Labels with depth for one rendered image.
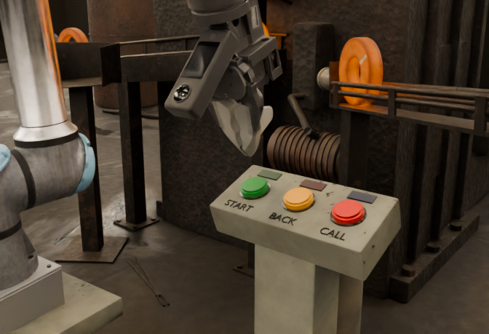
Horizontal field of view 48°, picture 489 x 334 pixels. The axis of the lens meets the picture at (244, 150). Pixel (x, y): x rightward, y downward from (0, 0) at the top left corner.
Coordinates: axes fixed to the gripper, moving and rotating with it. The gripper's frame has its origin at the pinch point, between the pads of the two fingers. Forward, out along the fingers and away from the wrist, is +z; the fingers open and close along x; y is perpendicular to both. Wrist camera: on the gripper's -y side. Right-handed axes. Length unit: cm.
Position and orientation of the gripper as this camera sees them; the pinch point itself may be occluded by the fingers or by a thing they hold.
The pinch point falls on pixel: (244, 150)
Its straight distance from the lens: 75.2
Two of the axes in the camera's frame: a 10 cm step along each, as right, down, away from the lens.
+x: -7.8, -1.7, 6.0
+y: 5.9, -5.3, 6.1
